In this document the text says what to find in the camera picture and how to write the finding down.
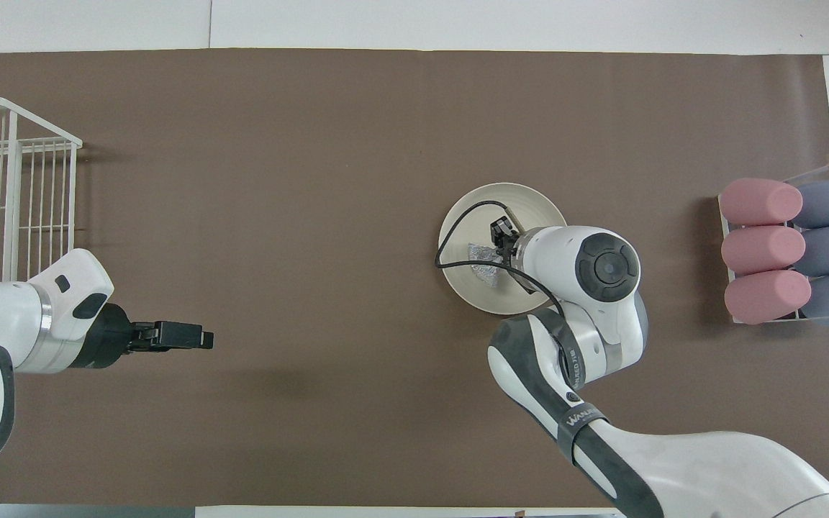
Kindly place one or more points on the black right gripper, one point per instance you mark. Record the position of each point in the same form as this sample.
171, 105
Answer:
506, 236

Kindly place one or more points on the silver mesh sponge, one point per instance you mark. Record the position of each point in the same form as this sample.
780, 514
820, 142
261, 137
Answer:
483, 262

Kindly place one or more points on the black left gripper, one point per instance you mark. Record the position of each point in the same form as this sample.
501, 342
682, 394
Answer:
109, 334

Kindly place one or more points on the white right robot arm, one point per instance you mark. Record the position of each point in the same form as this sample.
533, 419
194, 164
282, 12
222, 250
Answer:
673, 467

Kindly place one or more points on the brown table mat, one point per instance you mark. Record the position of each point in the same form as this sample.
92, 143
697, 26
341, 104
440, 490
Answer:
314, 180

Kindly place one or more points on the pink cup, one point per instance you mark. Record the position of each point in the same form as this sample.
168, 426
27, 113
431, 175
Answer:
760, 201
760, 250
767, 296

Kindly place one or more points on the cream round plate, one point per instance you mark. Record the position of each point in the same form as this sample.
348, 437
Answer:
537, 208

